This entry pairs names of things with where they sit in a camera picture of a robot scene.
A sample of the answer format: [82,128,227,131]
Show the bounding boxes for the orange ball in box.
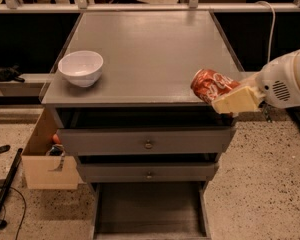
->
[52,134,61,144]

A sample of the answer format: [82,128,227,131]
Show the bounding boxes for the grey top drawer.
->
[57,128,235,156]

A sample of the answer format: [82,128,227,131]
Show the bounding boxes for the black pole on floor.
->
[0,147,24,231]

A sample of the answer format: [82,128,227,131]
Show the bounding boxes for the grey middle drawer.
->
[77,163,219,183]

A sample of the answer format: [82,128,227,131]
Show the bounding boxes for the metal railing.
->
[0,0,300,13]

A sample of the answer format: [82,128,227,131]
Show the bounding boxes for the white cable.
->
[256,0,278,65]

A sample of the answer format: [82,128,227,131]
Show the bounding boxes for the open grey bottom drawer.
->
[90,182,212,240]

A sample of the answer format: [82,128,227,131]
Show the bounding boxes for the white bowl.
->
[58,50,104,87]

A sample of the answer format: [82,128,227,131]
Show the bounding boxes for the red coke can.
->
[190,69,240,104]

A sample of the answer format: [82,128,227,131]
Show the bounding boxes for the black cloth on ledge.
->
[0,65,25,82]

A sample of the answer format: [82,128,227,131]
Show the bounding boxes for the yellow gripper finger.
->
[240,75,256,87]
[212,85,262,114]

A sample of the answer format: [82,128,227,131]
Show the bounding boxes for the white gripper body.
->
[256,53,300,109]

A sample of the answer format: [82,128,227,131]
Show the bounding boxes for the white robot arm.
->
[212,49,300,114]

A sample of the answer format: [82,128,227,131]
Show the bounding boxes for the grey drawer cabinet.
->
[38,10,254,185]

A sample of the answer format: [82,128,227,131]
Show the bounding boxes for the cardboard box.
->
[22,109,80,190]

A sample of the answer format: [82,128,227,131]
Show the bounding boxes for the black cable on floor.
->
[0,185,28,240]

